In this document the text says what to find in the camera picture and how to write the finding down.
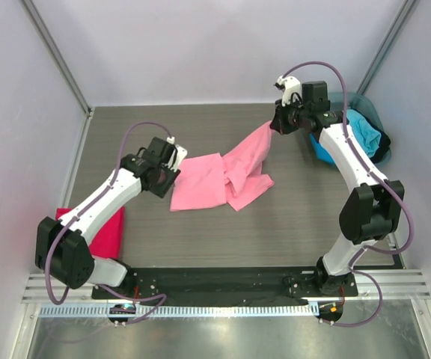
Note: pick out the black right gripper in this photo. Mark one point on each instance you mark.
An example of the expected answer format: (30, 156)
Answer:
(279, 122)

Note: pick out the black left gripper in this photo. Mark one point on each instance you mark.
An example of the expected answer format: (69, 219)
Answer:
(167, 183)

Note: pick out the light pink t shirt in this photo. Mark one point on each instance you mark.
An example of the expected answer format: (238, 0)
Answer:
(236, 178)

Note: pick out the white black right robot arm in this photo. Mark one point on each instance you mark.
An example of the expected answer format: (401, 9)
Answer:
(371, 211)

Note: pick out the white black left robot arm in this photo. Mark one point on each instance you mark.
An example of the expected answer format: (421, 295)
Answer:
(63, 244)

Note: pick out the blue t shirt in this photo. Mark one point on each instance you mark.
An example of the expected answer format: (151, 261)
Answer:
(320, 152)

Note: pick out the teal plastic basket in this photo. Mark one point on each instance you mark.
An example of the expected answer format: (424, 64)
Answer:
(365, 107)

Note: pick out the cyan t shirt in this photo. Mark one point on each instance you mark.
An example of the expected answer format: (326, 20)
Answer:
(359, 126)

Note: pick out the black t shirt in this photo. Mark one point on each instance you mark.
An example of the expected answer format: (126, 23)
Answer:
(384, 144)

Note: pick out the magenta folded t shirt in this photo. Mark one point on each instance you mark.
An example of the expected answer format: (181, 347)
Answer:
(108, 240)

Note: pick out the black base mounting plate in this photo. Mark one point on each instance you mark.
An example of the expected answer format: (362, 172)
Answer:
(299, 281)

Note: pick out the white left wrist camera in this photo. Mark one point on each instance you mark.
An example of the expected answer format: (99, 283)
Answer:
(178, 155)

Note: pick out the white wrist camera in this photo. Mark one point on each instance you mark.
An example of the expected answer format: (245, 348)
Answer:
(178, 155)
(289, 85)

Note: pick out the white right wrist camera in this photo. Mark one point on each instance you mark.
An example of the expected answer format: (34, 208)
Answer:
(289, 85)

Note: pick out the right aluminium corner post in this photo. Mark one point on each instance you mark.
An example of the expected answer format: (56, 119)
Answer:
(401, 19)

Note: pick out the aluminium corner post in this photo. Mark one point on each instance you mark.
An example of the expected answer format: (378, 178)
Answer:
(401, 19)
(52, 48)

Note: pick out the left aluminium corner post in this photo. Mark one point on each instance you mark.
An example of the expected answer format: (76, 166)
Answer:
(52, 48)

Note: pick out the slotted white cable duct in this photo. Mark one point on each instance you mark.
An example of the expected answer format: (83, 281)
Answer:
(125, 310)

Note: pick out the aluminium frame rail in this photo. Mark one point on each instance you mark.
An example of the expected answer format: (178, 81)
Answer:
(394, 284)

